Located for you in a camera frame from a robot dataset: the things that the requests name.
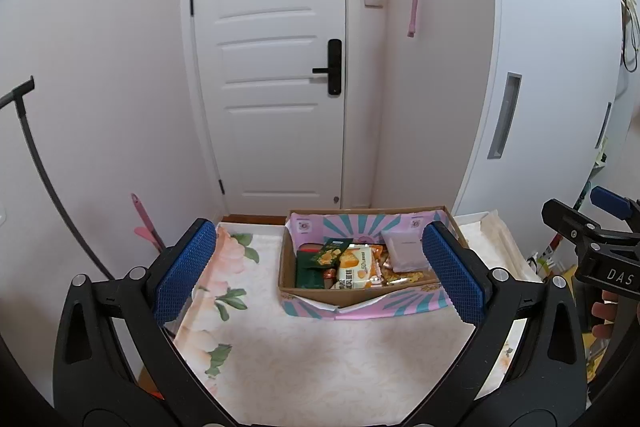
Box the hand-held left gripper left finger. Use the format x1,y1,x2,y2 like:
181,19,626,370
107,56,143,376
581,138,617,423
52,218,236,427

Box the black hanging cable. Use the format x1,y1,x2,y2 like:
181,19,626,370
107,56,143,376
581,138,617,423
619,0,640,72

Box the pink handled tool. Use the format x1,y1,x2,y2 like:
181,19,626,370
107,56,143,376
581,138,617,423
131,193,166,253

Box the white panel door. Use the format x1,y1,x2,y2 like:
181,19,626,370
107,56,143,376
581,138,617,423
181,0,351,215

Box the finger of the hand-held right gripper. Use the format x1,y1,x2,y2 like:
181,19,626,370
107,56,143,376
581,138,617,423
590,186,640,228
542,199,607,254

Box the dark green snack packet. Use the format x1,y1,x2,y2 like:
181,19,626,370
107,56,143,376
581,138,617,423
295,244,328,290

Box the white wardrobe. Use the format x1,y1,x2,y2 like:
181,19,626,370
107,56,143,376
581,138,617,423
452,0,640,258

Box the yellow patterned snack packet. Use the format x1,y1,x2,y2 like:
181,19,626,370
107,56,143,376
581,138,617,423
382,257,441,286

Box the orange cake packet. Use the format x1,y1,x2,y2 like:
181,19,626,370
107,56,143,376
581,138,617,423
330,244,386,292

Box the pink striped cardboard box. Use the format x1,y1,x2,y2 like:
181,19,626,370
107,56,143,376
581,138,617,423
277,205,471,323

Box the floral tablecloth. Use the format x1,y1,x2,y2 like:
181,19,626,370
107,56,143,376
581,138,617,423
135,212,543,427

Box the green cracker packet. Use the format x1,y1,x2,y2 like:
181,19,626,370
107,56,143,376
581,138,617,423
310,238,351,270

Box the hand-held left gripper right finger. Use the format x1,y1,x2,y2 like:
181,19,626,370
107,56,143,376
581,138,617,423
421,221,587,427

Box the black door lock handle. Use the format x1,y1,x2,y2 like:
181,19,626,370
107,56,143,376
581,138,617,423
312,39,343,96

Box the person's right hand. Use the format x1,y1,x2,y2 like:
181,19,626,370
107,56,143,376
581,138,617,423
590,289,624,339

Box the white translucent packet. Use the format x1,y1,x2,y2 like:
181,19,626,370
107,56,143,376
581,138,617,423
381,228,430,273

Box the black bent pole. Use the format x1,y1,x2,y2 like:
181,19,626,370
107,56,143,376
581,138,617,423
0,76,113,280

